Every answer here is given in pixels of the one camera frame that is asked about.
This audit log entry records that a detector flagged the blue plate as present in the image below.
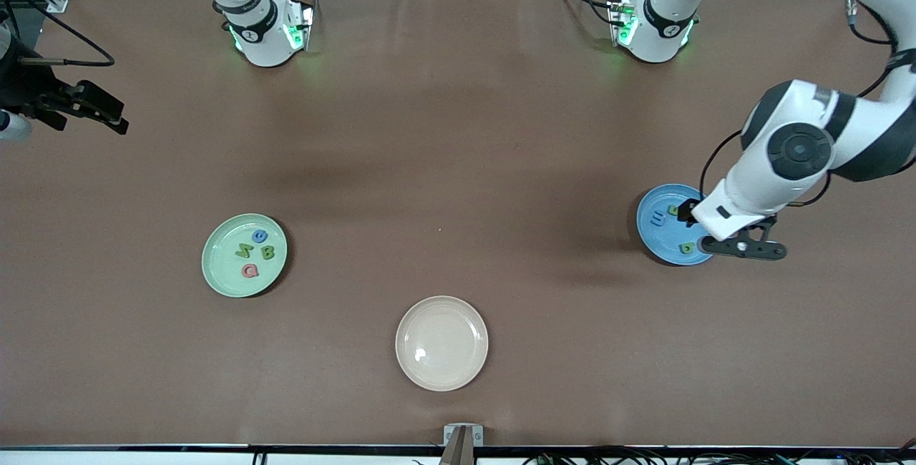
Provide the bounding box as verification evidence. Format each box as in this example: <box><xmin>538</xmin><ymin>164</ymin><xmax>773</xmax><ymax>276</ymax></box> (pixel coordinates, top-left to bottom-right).
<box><xmin>636</xmin><ymin>183</ymin><xmax>716</xmax><ymax>266</ymax></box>

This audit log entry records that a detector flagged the green plate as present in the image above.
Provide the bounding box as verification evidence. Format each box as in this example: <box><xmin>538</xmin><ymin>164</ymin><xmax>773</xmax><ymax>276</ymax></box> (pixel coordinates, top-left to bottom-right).
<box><xmin>201</xmin><ymin>213</ymin><xmax>288</xmax><ymax>299</ymax></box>

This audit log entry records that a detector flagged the beige plate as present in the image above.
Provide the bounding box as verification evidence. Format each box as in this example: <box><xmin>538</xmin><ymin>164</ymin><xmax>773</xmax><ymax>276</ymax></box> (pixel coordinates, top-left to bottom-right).
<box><xmin>395</xmin><ymin>295</ymin><xmax>489</xmax><ymax>392</ymax></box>

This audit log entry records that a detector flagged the brown table mat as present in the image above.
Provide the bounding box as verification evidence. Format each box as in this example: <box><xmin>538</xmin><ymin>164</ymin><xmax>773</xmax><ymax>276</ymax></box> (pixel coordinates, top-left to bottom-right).
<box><xmin>0</xmin><ymin>0</ymin><xmax>916</xmax><ymax>448</ymax></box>

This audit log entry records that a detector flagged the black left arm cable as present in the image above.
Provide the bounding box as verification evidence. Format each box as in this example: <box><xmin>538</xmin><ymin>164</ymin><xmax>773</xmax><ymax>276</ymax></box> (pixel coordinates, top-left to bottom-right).
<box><xmin>700</xmin><ymin>0</ymin><xmax>902</xmax><ymax>207</ymax></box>

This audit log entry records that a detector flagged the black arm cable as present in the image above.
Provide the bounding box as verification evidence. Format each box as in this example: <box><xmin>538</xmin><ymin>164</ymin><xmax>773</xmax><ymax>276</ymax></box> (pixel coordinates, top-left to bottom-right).
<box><xmin>700</xmin><ymin>0</ymin><xmax>902</xmax><ymax>207</ymax></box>
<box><xmin>0</xmin><ymin>0</ymin><xmax>117</xmax><ymax>67</ymax></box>

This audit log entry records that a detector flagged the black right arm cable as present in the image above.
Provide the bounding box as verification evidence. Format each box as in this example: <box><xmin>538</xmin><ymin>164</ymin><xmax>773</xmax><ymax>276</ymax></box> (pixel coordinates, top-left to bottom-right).
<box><xmin>0</xmin><ymin>0</ymin><xmax>117</xmax><ymax>67</ymax></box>

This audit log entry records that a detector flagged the metal base bracket green light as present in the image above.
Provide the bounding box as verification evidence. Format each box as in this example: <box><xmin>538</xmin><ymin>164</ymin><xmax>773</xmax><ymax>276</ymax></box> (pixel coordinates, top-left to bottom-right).
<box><xmin>283</xmin><ymin>1</ymin><xmax>317</xmax><ymax>52</ymax></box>
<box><xmin>607</xmin><ymin>0</ymin><xmax>639</xmax><ymax>47</ymax></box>

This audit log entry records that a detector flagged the black cable bundle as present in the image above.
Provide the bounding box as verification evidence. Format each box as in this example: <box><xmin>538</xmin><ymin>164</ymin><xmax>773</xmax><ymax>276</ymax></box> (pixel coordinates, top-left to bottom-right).
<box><xmin>522</xmin><ymin>447</ymin><xmax>916</xmax><ymax>465</ymax></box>

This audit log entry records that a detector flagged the metal camera bracket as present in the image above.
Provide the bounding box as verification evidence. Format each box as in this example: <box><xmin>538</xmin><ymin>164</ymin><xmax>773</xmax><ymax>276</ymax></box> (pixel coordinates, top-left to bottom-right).
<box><xmin>443</xmin><ymin>424</ymin><xmax>484</xmax><ymax>465</ymax></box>

